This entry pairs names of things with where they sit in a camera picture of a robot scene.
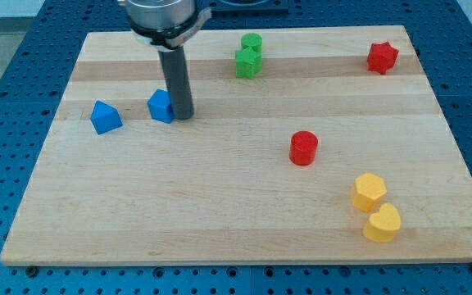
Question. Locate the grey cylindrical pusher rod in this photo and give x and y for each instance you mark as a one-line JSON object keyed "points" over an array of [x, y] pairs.
{"points": [[174, 66]]}

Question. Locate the blue cube block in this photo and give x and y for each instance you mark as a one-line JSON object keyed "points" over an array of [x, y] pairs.
{"points": [[159, 106]]}

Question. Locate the blue triangle block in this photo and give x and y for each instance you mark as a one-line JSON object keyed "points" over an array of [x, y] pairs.
{"points": [[105, 118]]}

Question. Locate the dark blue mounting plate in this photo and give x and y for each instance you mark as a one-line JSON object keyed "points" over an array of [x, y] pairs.
{"points": [[230, 7]]}

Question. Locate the green star block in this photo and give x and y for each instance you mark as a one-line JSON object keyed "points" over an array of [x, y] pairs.
{"points": [[247, 63]]}

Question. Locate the green cylinder block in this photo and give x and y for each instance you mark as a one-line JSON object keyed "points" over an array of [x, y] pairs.
{"points": [[252, 41]]}

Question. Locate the red cylinder block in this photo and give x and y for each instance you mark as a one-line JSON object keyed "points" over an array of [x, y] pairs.
{"points": [[303, 147]]}

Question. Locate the wooden board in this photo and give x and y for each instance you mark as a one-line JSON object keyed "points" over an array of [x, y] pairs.
{"points": [[220, 189]]}

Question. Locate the red star block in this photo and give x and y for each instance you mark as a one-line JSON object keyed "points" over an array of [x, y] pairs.
{"points": [[382, 57]]}

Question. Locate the yellow hexagon block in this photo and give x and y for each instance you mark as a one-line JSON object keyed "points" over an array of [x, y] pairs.
{"points": [[368, 191]]}

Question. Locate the yellow heart block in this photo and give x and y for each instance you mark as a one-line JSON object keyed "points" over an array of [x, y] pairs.
{"points": [[383, 225]]}

